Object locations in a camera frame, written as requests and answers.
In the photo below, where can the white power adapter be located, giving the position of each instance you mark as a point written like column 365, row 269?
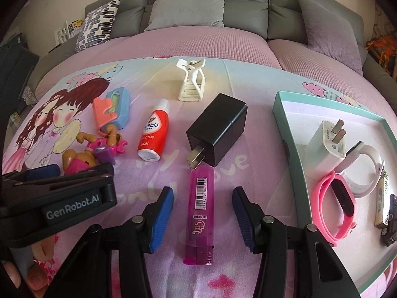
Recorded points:
column 325, row 150

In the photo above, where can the gold metal lighter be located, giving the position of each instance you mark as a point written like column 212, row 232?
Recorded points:
column 382, row 201

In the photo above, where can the dark cabinet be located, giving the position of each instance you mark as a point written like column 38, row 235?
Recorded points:
column 17, row 64

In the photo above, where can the cream hair claw clip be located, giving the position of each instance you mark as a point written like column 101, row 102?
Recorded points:
column 193, row 84

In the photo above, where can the white picture frame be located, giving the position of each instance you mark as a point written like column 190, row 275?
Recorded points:
column 63, row 33

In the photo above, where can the grey right cushion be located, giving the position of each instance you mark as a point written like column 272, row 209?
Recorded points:
column 330, row 34

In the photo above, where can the black power adapter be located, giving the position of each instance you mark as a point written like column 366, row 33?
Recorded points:
column 216, row 130

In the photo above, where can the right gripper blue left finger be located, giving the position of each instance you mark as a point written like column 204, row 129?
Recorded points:
column 159, row 214

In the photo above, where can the orange decoration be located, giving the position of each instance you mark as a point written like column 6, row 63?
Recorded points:
column 383, row 50

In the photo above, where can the pink sofa cover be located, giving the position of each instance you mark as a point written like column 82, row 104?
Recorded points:
column 198, row 41

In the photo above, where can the person's left hand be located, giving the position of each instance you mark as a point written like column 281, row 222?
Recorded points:
column 36, row 278

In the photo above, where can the black toy car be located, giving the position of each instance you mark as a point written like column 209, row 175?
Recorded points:
column 388, row 234

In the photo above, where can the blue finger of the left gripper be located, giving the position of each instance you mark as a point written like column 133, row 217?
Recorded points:
column 47, row 171

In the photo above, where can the grey middle cushion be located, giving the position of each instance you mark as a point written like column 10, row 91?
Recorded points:
column 175, row 13

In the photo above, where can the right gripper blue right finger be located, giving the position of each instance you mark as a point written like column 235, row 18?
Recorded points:
column 242, row 209

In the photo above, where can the grey cushion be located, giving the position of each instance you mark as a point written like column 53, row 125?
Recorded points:
column 175, row 13
column 330, row 34

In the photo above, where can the cartoon printed table cloth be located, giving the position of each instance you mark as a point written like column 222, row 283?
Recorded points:
column 257, row 162

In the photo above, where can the pink fitness band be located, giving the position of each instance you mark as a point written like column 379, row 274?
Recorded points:
column 333, row 208

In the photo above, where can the white smart watch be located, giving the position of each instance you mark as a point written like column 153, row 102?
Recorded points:
column 361, row 169

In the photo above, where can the orange blue toy block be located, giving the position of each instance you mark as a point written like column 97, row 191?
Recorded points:
column 113, row 109

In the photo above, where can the purple transparent lighter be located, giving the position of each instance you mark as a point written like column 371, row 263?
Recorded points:
column 199, row 240

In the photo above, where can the black white patterned cushion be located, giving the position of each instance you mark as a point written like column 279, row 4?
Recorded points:
column 97, row 26

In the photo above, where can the teal white tray box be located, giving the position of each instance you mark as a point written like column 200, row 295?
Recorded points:
column 298, row 116

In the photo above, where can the red white small bottle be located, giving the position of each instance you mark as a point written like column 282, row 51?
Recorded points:
column 154, row 135

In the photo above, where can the grey sofa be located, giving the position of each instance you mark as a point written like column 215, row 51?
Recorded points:
column 272, row 19

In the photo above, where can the pink brown doll toy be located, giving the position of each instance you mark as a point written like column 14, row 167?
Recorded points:
column 98, row 151

